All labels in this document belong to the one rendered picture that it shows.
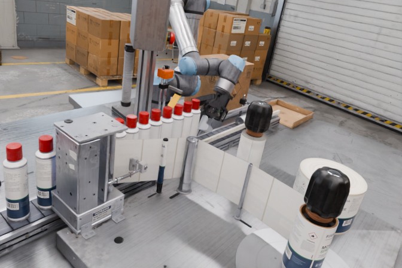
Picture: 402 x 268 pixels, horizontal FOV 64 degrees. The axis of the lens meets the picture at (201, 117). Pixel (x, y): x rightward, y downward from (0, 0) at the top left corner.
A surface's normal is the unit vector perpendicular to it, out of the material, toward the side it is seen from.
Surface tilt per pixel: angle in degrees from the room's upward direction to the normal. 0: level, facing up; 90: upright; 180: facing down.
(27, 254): 0
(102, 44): 89
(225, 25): 90
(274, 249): 0
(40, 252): 0
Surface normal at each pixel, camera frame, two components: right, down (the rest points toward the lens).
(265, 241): 0.16, -0.91
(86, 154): 0.76, 0.36
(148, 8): 0.26, 0.41
